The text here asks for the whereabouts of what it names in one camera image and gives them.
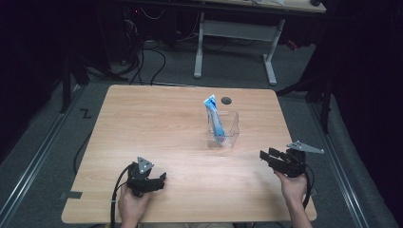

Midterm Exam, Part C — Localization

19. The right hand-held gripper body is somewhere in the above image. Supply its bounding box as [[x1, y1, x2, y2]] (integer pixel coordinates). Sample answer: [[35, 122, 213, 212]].
[[277, 141, 325, 179]]

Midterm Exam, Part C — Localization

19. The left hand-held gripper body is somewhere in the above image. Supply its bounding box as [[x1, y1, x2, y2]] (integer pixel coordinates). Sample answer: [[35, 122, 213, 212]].
[[126, 156, 156, 198]]

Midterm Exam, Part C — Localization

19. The clear plastic box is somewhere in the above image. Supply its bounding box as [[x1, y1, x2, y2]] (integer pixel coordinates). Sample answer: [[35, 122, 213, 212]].
[[207, 109, 240, 150]]

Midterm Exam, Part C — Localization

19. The blue and white toothpaste tube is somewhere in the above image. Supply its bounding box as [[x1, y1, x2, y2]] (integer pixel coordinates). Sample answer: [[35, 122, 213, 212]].
[[203, 94, 228, 145]]

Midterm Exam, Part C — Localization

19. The person's right hand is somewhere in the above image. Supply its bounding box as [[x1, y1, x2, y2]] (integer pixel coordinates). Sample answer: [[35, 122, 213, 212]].
[[274, 169, 309, 203]]

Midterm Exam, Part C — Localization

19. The person's left hand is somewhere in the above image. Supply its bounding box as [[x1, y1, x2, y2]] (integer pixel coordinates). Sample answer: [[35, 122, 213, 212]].
[[118, 184, 152, 222]]

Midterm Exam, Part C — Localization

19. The black metal stand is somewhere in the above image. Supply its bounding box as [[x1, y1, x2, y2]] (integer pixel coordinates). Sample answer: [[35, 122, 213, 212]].
[[59, 51, 73, 114], [319, 75, 333, 134]]

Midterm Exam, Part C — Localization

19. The white-legged wooden desk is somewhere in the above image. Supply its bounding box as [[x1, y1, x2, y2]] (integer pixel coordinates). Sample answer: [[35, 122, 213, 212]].
[[193, 0, 327, 86]]

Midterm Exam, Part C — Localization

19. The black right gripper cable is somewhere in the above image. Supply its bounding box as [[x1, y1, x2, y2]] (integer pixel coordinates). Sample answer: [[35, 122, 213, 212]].
[[301, 164, 316, 210]]

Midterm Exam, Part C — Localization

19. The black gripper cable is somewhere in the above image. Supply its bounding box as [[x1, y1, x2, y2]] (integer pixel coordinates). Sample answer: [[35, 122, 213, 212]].
[[301, 164, 316, 210], [108, 163, 134, 228]]

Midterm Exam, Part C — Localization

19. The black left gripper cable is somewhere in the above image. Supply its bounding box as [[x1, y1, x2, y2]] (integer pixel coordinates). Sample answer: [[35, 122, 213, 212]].
[[108, 163, 134, 228]]

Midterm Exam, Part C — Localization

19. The metal floor rail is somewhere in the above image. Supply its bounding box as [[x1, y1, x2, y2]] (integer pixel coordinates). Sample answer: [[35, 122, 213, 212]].
[[0, 85, 86, 222], [308, 103, 371, 228]]

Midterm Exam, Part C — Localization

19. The thin black floor cable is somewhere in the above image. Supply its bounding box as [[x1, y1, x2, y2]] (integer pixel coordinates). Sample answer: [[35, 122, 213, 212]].
[[72, 131, 93, 176]]

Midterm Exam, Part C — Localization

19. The black looped floor cable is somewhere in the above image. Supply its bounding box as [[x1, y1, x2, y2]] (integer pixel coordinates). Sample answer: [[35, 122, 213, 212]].
[[129, 47, 167, 86]]

